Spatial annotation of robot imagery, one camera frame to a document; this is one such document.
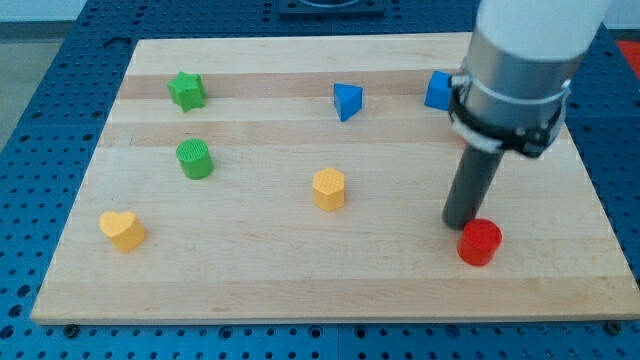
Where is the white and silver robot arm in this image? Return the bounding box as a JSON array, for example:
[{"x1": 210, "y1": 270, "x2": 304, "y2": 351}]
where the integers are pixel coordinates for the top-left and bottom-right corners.
[{"x1": 442, "y1": 0, "x2": 610, "y2": 230}]

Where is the yellow hexagon block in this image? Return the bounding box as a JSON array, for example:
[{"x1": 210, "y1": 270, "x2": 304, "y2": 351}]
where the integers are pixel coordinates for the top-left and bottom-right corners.
[{"x1": 312, "y1": 168, "x2": 345, "y2": 212}]

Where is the light wooden board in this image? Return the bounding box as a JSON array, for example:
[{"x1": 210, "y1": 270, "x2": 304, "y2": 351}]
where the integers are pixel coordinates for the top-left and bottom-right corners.
[{"x1": 31, "y1": 33, "x2": 639, "y2": 326}]

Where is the red cylinder block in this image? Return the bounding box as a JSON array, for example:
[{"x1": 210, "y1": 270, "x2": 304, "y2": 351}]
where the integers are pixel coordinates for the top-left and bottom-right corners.
[{"x1": 457, "y1": 218, "x2": 503, "y2": 266}]

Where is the blue cube block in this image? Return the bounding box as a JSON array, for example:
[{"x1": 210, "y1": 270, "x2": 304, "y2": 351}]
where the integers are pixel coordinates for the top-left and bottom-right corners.
[{"x1": 424, "y1": 71, "x2": 451, "y2": 111}]

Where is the blue triangle block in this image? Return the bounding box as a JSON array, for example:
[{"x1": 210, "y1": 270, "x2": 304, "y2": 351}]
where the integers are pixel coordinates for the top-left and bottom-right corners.
[{"x1": 333, "y1": 83, "x2": 364, "y2": 122}]

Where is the green star block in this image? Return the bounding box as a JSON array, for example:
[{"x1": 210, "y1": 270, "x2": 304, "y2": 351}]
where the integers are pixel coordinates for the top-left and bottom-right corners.
[{"x1": 167, "y1": 72, "x2": 206, "y2": 112}]

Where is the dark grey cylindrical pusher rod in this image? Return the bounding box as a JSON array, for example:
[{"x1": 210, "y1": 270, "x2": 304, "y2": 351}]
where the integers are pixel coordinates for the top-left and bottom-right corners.
[{"x1": 442, "y1": 145, "x2": 504, "y2": 230}]

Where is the green cylinder block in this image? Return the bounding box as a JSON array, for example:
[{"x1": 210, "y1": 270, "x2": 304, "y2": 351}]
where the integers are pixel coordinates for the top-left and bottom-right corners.
[{"x1": 176, "y1": 138, "x2": 214, "y2": 180}]

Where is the black cable clamp ring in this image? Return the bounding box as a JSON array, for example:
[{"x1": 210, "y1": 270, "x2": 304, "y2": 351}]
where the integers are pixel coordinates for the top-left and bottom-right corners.
[{"x1": 447, "y1": 72, "x2": 572, "y2": 160}]

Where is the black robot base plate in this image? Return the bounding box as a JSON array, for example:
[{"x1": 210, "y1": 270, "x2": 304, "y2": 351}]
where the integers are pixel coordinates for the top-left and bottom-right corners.
[{"x1": 277, "y1": 0, "x2": 385, "y2": 18}]

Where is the yellow heart block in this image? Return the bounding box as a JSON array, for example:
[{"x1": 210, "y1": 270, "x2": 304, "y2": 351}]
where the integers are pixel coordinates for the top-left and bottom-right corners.
[{"x1": 99, "y1": 211, "x2": 147, "y2": 253}]

